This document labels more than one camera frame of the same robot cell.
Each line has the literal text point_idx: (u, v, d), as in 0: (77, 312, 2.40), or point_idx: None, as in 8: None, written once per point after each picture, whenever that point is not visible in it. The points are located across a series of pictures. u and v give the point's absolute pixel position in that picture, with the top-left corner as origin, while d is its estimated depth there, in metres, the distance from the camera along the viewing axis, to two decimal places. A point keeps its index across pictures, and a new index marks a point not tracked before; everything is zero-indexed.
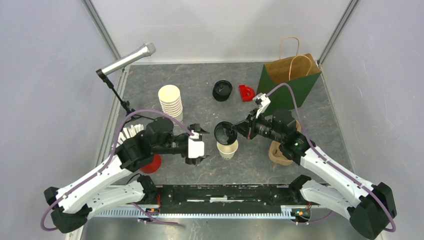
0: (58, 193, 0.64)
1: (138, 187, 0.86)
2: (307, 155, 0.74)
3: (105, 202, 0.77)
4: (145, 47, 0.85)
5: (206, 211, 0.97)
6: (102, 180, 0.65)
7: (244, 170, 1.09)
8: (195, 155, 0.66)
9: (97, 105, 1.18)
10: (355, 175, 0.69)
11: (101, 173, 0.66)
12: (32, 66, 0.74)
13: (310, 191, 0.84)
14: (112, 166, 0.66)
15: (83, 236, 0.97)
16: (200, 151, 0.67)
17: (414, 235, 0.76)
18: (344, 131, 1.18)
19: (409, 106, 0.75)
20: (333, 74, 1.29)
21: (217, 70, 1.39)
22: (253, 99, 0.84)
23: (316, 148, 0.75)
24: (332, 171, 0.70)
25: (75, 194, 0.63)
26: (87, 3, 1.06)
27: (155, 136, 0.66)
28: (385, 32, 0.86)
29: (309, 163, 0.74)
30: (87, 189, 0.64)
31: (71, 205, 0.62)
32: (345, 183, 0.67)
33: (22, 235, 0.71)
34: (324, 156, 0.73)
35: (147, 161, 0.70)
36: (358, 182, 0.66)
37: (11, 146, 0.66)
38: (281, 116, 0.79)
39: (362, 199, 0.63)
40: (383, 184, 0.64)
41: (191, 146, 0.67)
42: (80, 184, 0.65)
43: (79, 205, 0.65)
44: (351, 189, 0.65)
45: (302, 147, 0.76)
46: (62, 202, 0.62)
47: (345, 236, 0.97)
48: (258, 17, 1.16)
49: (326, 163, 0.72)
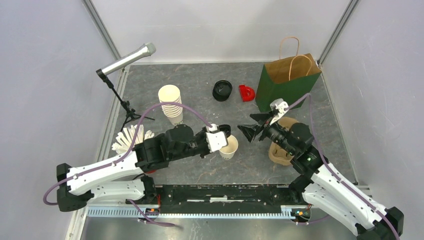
0: (70, 172, 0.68)
1: (140, 186, 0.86)
2: (320, 173, 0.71)
3: (107, 193, 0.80)
4: (145, 47, 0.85)
5: (207, 211, 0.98)
6: (113, 172, 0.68)
7: (244, 170, 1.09)
8: (218, 147, 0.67)
9: (97, 106, 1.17)
10: (368, 196, 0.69)
11: (115, 165, 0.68)
12: (32, 66, 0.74)
13: (313, 196, 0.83)
14: (126, 161, 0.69)
15: (83, 236, 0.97)
16: (222, 142, 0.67)
17: (415, 235, 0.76)
18: (344, 131, 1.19)
19: (409, 105, 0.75)
20: (333, 74, 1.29)
21: (217, 70, 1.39)
22: (271, 106, 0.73)
23: (330, 165, 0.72)
24: (346, 192, 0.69)
25: (84, 178, 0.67)
26: (87, 3, 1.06)
27: (172, 145, 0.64)
28: (385, 33, 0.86)
29: (321, 180, 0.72)
30: (96, 176, 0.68)
31: (78, 188, 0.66)
32: (359, 205, 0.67)
33: (22, 235, 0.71)
34: (338, 176, 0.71)
35: (162, 165, 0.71)
36: (372, 206, 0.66)
37: (10, 146, 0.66)
38: (299, 132, 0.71)
39: (376, 223, 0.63)
40: (397, 209, 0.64)
41: (213, 140, 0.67)
42: (92, 169, 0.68)
43: (84, 189, 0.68)
44: (365, 213, 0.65)
45: (314, 163, 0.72)
46: (71, 181, 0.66)
47: (345, 236, 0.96)
48: (258, 17, 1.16)
49: (340, 183, 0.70)
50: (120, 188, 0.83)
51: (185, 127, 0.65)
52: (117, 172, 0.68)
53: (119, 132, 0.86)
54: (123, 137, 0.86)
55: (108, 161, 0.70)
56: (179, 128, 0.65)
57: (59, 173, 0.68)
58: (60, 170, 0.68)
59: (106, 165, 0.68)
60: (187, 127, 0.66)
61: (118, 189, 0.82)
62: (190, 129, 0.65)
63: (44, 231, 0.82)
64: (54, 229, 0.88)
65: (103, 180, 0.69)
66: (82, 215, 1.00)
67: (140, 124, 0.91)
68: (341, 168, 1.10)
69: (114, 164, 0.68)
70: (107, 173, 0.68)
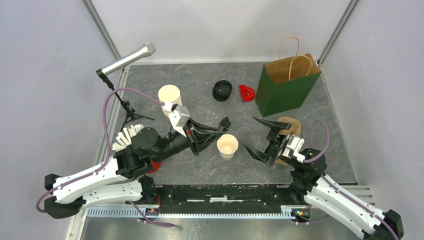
0: (55, 182, 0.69)
1: (137, 187, 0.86)
2: (319, 186, 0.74)
3: (100, 197, 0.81)
4: (145, 47, 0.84)
5: (207, 211, 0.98)
6: (95, 180, 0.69)
7: (244, 170, 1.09)
8: (176, 122, 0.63)
9: (97, 106, 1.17)
10: (366, 202, 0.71)
11: (97, 173, 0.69)
12: (32, 66, 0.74)
13: (316, 200, 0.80)
14: (107, 169, 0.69)
15: (83, 236, 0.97)
16: (177, 115, 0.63)
17: (414, 235, 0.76)
18: (344, 131, 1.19)
19: (409, 105, 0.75)
20: (333, 74, 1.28)
21: (217, 70, 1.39)
22: (293, 145, 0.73)
23: (327, 177, 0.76)
24: (345, 201, 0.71)
25: (69, 188, 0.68)
26: (86, 3, 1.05)
27: (140, 151, 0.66)
28: (385, 33, 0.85)
29: (320, 192, 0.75)
30: (80, 185, 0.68)
31: (64, 197, 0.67)
32: (358, 212, 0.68)
33: (22, 235, 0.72)
34: (335, 186, 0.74)
35: (143, 171, 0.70)
36: (370, 211, 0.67)
37: (10, 146, 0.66)
38: (318, 164, 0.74)
39: (376, 228, 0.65)
40: (393, 212, 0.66)
41: (172, 119, 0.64)
42: (76, 178, 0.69)
43: (72, 197, 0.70)
44: (365, 218, 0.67)
45: (312, 178, 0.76)
46: (56, 192, 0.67)
47: (345, 236, 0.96)
48: (258, 17, 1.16)
49: (338, 193, 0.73)
50: (115, 191, 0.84)
51: (148, 130, 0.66)
52: (100, 180, 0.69)
53: (119, 132, 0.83)
54: (123, 137, 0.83)
55: (91, 170, 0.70)
56: (142, 132, 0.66)
57: (46, 184, 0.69)
58: (46, 181, 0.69)
59: (88, 174, 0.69)
60: (151, 130, 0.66)
61: (113, 193, 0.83)
62: (155, 131, 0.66)
63: (44, 231, 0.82)
64: (55, 229, 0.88)
65: (87, 188, 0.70)
66: (82, 215, 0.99)
67: (140, 124, 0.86)
68: (341, 168, 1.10)
69: (95, 173, 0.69)
70: (91, 182, 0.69)
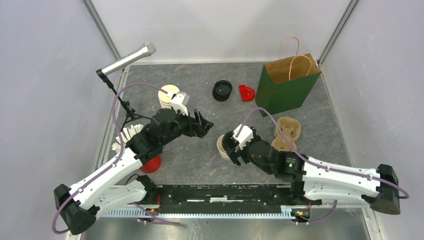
0: (72, 189, 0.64)
1: (139, 185, 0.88)
2: (308, 173, 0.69)
3: (111, 201, 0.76)
4: (145, 47, 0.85)
5: (206, 211, 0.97)
6: (116, 173, 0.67)
7: (244, 170, 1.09)
8: (181, 100, 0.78)
9: (97, 106, 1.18)
10: (357, 168, 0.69)
11: (116, 165, 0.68)
12: (32, 67, 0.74)
13: (315, 192, 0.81)
14: (125, 158, 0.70)
15: (83, 236, 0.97)
16: (182, 95, 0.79)
17: (415, 235, 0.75)
18: (344, 130, 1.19)
19: (409, 105, 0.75)
20: (333, 73, 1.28)
21: (217, 70, 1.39)
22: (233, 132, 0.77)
23: (311, 159, 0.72)
24: (339, 175, 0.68)
25: (90, 187, 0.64)
26: (87, 3, 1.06)
27: (160, 130, 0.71)
28: (385, 33, 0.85)
29: (312, 178, 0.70)
30: (101, 182, 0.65)
31: (87, 199, 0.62)
32: (357, 181, 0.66)
33: (22, 235, 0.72)
34: (323, 165, 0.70)
35: (157, 152, 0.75)
36: (366, 175, 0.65)
37: (11, 146, 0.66)
38: (256, 151, 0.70)
39: (380, 190, 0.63)
40: (385, 166, 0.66)
41: (176, 99, 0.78)
42: (94, 177, 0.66)
43: (93, 200, 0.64)
44: (365, 185, 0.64)
45: (297, 166, 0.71)
46: (78, 195, 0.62)
47: (345, 236, 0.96)
48: (258, 17, 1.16)
49: (329, 171, 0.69)
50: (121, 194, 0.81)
51: (164, 111, 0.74)
52: (120, 172, 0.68)
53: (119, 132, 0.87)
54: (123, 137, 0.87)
55: (106, 166, 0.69)
56: (160, 112, 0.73)
57: (59, 194, 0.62)
58: (59, 191, 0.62)
59: (107, 168, 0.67)
60: (166, 111, 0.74)
61: (121, 195, 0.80)
62: (169, 111, 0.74)
63: (44, 231, 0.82)
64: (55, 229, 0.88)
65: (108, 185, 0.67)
66: None
67: (140, 125, 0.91)
68: None
69: (114, 165, 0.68)
70: (111, 175, 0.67)
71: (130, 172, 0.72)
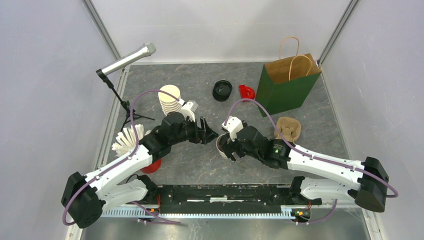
0: (87, 177, 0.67)
1: (140, 184, 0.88)
2: (292, 159, 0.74)
3: (115, 196, 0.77)
4: (145, 47, 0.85)
5: (206, 211, 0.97)
6: (130, 165, 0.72)
7: (244, 170, 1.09)
8: (190, 105, 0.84)
9: (97, 105, 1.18)
10: (343, 159, 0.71)
11: (131, 158, 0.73)
12: (32, 66, 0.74)
13: (309, 190, 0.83)
14: (139, 152, 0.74)
15: (83, 236, 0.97)
16: (191, 102, 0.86)
17: (415, 235, 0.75)
18: (344, 130, 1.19)
19: (409, 105, 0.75)
20: (333, 73, 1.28)
21: (217, 70, 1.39)
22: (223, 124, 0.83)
23: (297, 147, 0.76)
24: (322, 164, 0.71)
25: (107, 176, 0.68)
26: (87, 3, 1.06)
27: (171, 128, 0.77)
28: (385, 33, 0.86)
29: (296, 164, 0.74)
30: (117, 172, 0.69)
31: (103, 187, 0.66)
32: (339, 171, 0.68)
33: (22, 235, 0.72)
34: (308, 153, 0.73)
35: (166, 150, 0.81)
36: (350, 166, 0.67)
37: (10, 146, 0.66)
38: (243, 135, 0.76)
39: (361, 181, 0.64)
40: (371, 158, 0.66)
41: (186, 106, 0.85)
42: (110, 167, 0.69)
43: (106, 190, 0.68)
44: (347, 176, 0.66)
45: (283, 153, 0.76)
46: (94, 183, 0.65)
47: (345, 236, 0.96)
48: (258, 17, 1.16)
49: (314, 159, 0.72)
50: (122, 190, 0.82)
51: (175, 113, 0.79)
52: (134, 164, 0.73)
53: (120, 133, 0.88)
54: (123, 137, 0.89)
55: (121, 158, 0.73)
56: (171, 114, 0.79)
57: (74, 183, 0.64)
58: (74, 179, 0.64)
59: (122, 160, 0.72)
60: (176, 112, 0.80)
61: (123, 192, 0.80)
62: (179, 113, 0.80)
63: (44, 231, 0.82)
64: (54, 229, 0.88)
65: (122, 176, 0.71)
66: None
67: (139, 125, 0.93)
68: None
69: (129, 157, 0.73)
70: (126, 167, 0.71)
71: (142, 168, 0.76)
